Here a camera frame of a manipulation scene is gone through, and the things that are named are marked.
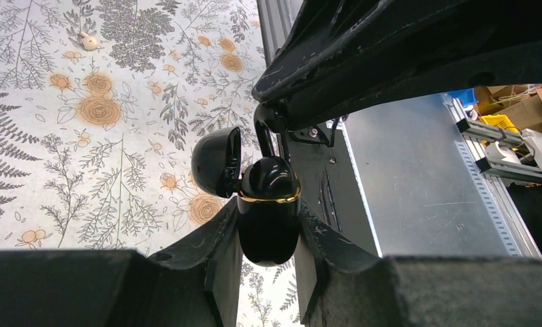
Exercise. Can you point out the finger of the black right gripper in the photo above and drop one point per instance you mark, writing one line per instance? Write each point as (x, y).
(333, 37)
(372, 84)

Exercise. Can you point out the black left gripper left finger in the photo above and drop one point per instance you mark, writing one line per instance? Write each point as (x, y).
(193, 282)

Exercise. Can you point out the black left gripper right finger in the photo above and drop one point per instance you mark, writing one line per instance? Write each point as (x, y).
(341, 284)

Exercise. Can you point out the black earbud charging case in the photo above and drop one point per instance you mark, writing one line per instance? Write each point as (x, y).
(267, 193)

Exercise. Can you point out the floral table mat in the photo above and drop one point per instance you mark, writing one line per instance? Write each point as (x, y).
(95, 146)

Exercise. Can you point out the beige earbud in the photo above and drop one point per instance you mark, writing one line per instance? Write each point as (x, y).
(89, 42)

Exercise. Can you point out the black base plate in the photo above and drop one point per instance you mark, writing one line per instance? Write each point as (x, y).
(330, 187)

